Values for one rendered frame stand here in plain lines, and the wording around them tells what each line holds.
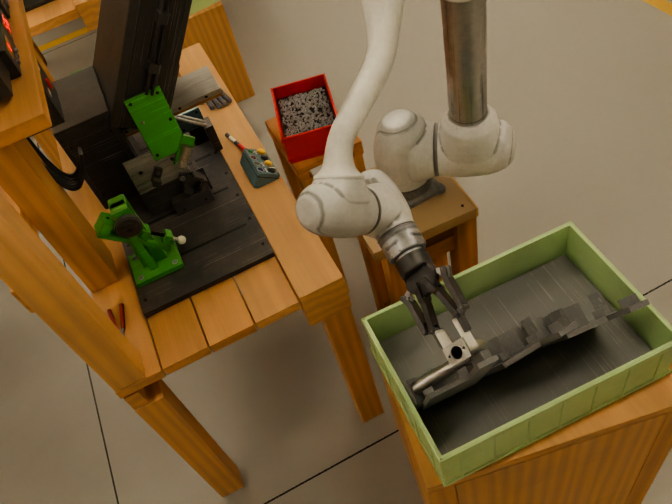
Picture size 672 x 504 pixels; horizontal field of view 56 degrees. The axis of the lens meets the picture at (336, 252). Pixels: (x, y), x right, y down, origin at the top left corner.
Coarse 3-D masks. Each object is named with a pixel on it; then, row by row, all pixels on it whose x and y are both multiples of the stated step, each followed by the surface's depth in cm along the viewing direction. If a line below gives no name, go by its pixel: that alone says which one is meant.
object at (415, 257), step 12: (420, 252) 131; (396, 264) 133; (408, 264) 130; (420, 264) 130; (432, 264) 131; (408, 276) 133; (420, 276) 131; (432, 276) 129; (408, 288) 134; (420, 288) 132
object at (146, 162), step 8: (128, 160) 199; (136, 160) 199; (144, 160) 201; (152, 160) 201; (160, 160) 202; (168, 160) 203; (128, 168) 200; (136, 168) 200; (144, 168) 202; (152, 168) 202; (168, 168) 204; (176, 168) 205; (136, 176) 202; (144, 176) 203; (168, 176) 206; (176, 176) 206; (136, 184) 203; (144, 184) 204; (144, 192) 205
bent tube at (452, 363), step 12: (444, 348) 127; (456, 348) 128; (468, 348) 123; (480, 348) 129; (456, 360) 125; (468, 360) 138; (432, 372) 144; (444, 372) 142; (420, 384) 146; (432, 384) 145
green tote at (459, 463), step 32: (512, 256) 166; (544, 256) 172; (576, 256) 170; (480, 288) 171; (608, 288) 161; (384, 320) 164; (640, 320) 153; (384, 352) 154; (608, 384) 142; (640, 384) 151; (416, 416) 142; (544, 416) 141; (576, 416) 149; (480, 448) 139; (512, 448) 147; (448, 480) 145
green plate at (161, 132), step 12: (144, 96) 189; (156, 96) 190; (132, 108) 190; (144, 108) 191; (156, 108) 192; (168, 108) 193; (144, 120) 193; (156, 120) 194; (168, 120) 195; (144, 132) 194; (156, 132) 196; (168, 132) 197; (180, 132) 198; (156, 144) 197; (168, 144) 199; (156, 156) 199
